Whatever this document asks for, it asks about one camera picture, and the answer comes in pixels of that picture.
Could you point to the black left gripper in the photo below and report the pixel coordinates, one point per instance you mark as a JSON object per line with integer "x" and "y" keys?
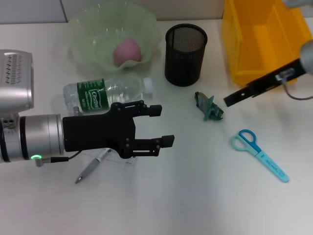
{"x": 97, "y": 132}

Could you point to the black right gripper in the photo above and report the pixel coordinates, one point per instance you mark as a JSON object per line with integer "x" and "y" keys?
{"x": 276, "y": 79}

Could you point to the green plastic wrapper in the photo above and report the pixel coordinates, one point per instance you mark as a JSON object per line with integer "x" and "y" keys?
{"x": 209, "y": 107}

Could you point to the clear green-label water bottle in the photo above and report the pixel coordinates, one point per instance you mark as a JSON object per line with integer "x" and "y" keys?
{"x": 93, "y": 96}

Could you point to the clear plastic ruler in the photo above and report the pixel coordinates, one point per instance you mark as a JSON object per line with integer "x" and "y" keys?
{"x": 129, "y": 162}

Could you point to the blue scissors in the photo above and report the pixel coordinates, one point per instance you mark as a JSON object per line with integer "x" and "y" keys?
{"x": 259, "y": 153}

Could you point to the black mesh pen holder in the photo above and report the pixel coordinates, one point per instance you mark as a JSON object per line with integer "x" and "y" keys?
{"x": 184, "y": 63}

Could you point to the silver pen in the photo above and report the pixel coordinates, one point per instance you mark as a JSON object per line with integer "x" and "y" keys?
{"x": 88, "y": 170}

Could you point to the translucent green fruit plate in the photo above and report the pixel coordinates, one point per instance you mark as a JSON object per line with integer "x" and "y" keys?
{"x": 97, "y": 41}

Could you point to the yellow plastic bin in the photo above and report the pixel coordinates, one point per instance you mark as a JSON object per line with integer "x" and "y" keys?
{"x": 259, "y": 44}

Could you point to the silver left wrist stud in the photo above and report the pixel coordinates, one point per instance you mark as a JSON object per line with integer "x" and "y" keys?
{"x": 77, "y": 110}

